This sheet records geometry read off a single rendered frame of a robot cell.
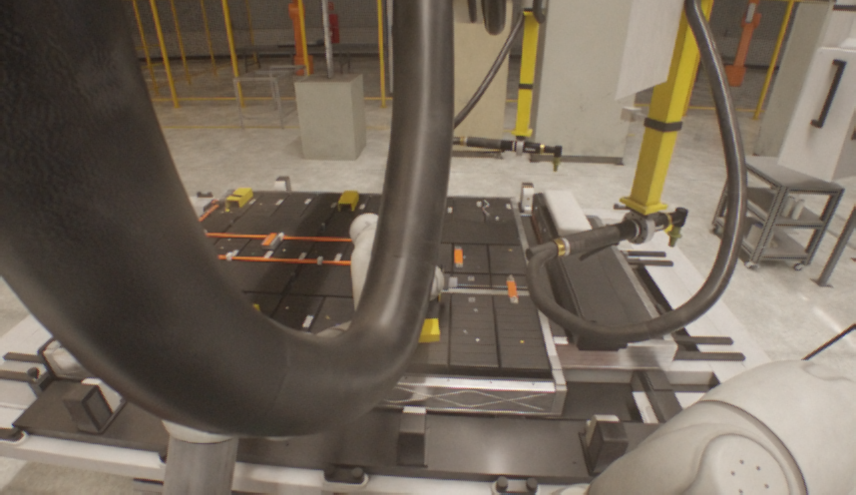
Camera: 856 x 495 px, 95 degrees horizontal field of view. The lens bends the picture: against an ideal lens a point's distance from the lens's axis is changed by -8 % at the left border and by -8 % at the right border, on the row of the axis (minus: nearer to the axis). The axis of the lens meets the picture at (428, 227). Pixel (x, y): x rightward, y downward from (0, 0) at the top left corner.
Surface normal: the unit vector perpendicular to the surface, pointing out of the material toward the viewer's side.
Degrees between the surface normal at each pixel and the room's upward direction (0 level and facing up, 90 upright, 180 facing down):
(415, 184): 55
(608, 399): 0
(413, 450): 90
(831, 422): 25
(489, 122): 90
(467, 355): 0
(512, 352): 0
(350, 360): 60
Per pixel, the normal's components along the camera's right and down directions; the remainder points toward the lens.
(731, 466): 0.00, -0.62
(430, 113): 0.15, -0.06
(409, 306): 0.59, -0.14
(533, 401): -0.07, 0.47
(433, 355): 0.00, -0.88
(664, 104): -0.92, 0.18
